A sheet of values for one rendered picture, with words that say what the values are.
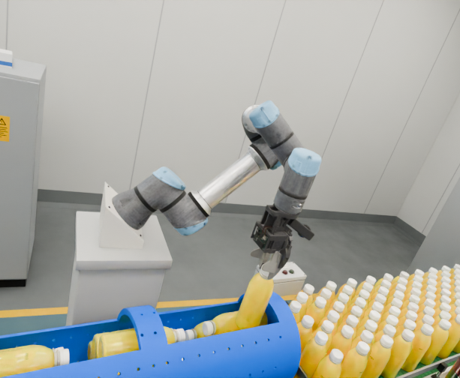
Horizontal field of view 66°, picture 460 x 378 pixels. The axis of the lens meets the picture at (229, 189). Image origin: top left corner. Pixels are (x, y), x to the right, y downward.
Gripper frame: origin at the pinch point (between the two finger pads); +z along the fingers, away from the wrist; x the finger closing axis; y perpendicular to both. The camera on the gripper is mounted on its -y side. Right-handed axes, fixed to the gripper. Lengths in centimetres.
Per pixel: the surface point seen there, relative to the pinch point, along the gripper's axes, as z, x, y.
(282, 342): 17.2, 10.9, -4.9
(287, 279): 26, -24, -36
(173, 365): 17.4, 10.6, 27.7
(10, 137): 28, -159, 65
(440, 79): -89, -240, -407
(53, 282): 138, -163, 33
